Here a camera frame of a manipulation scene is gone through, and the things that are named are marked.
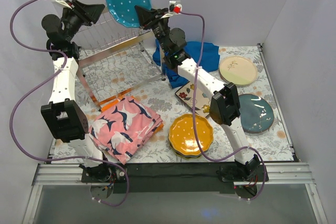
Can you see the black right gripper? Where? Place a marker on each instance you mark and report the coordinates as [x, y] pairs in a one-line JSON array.
[[154, 18]]

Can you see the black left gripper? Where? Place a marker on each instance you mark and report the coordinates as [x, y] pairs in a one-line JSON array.
[[79, 12]]

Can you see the square floral plate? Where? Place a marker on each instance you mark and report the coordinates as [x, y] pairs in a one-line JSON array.
[[202, 102]]

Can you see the cream round plate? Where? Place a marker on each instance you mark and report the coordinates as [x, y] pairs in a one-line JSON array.
[[238, 70]]

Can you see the yellow plate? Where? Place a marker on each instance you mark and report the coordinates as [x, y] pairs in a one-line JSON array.
[[182, 137]]

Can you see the blue polka dot plate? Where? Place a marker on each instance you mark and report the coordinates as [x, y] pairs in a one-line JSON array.
[[185, 156]]

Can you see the dark teal round plate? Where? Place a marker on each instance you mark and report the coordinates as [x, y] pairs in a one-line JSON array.
[[256, 113]]

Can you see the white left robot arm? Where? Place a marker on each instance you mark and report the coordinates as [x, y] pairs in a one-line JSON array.
[[62, 114]]

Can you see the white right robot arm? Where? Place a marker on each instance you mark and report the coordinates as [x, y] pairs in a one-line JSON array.
[[224, 106]]

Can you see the steel dish rack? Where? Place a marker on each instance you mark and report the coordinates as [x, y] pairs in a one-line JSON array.
[[115, 60]]

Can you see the blue cloth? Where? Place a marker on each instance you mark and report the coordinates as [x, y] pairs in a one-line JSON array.
[[209, 61]]

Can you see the floral tablecloth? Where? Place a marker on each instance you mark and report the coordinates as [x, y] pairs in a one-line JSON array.
[[273, 144]]

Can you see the orange cloth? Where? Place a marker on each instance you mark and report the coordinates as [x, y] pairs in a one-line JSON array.
[[117, 100]]

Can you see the pink patterned cloth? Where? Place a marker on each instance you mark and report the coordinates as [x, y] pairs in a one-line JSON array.
[[124, 128]]

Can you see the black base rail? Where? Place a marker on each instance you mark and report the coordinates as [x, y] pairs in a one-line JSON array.
[[174, 177]]

